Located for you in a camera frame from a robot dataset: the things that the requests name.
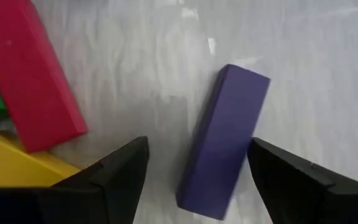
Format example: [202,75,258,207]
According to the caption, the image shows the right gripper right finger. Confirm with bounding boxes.
[247,138,358,224]

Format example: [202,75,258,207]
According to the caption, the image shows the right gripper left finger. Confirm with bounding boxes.
[37,136,150,224]

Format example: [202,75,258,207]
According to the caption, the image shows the long yellow block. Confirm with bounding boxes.
[0,130,82,188]

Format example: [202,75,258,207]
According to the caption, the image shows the long purple block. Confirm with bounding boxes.
[175,63,272,221]

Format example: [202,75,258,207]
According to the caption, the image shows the long red block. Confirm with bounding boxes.
[0,0,89,153]

